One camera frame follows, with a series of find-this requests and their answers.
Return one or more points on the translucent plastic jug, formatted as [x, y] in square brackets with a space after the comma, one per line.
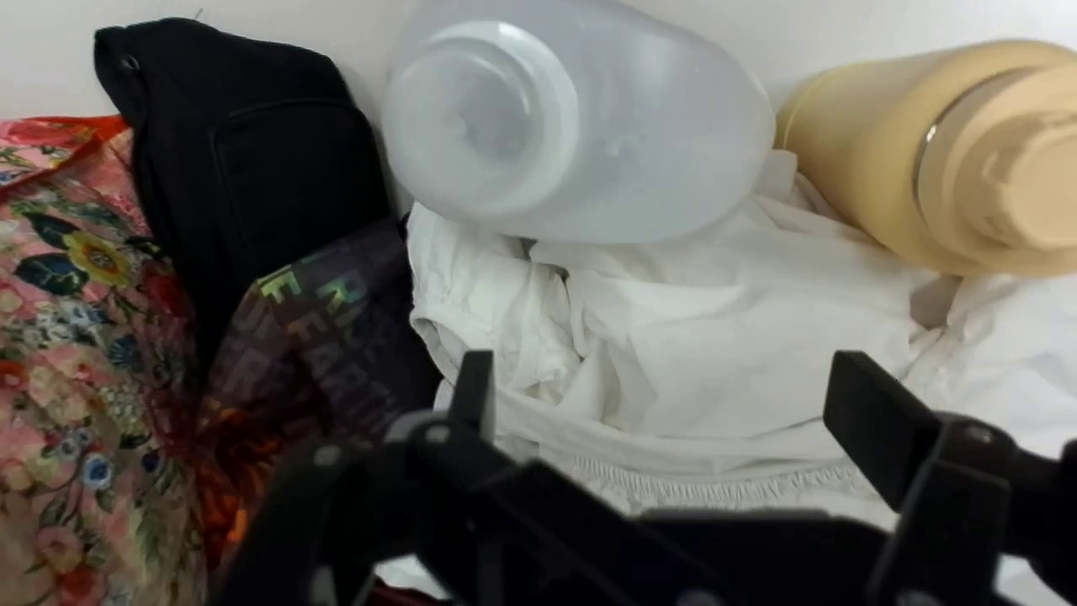
[584, 119]

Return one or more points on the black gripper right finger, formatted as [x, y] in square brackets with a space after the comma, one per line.
[963, 494]

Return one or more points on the pink floral tote bag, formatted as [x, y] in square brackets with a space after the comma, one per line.
[78, 373]

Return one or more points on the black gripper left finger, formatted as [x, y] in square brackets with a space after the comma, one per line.
[372, 494]

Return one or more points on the white cloth garment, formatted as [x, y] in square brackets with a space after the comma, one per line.
[719, 339]

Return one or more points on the tan yellow bottle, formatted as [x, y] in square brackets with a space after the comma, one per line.
[954, 155]

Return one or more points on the dark printed tote bag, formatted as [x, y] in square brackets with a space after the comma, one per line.
[314, 339]

